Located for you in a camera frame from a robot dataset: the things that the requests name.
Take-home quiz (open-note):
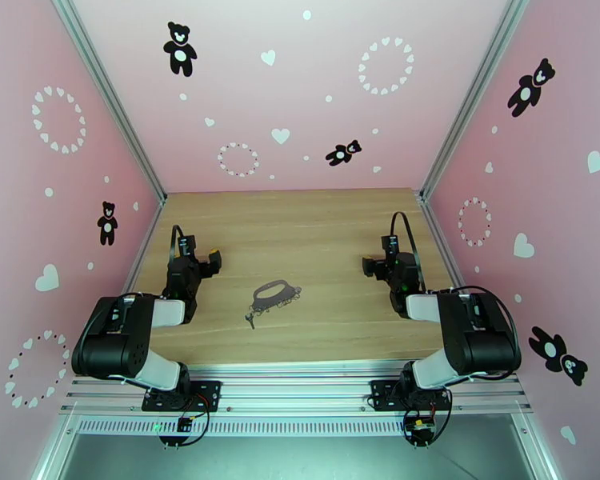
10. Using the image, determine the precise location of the power connector with yellow plug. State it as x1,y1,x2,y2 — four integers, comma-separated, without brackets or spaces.
405,412,438,447

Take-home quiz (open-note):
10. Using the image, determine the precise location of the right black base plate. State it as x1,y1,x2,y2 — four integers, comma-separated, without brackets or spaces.
370,379,453,413

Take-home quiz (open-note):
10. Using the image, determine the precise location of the silver chain necklace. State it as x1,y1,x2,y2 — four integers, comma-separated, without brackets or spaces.
247,278,304,315

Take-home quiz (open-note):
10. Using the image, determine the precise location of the perforated metal strip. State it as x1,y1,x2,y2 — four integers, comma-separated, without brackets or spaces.
77,417,416,438

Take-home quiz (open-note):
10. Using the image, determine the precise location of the grey metal sheet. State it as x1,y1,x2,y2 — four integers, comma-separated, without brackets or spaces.
59,418,546,480

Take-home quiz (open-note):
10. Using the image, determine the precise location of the thin black base wire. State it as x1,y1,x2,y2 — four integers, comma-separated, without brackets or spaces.
161,395,212,450
402,388,454,450

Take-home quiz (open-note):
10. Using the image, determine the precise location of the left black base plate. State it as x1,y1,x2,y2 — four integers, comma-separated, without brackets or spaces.
141,379,222,413

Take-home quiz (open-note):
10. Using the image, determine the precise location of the aluminium front rail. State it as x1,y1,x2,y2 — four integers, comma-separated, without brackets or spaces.
59,361,534,420

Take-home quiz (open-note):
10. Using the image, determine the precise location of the aluminium corner post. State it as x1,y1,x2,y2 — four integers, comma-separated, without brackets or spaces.
47,0,169,205
418,0,537,202

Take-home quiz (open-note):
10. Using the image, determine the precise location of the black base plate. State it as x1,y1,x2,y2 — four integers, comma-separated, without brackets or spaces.
141,379,222,413
370,379,453,413

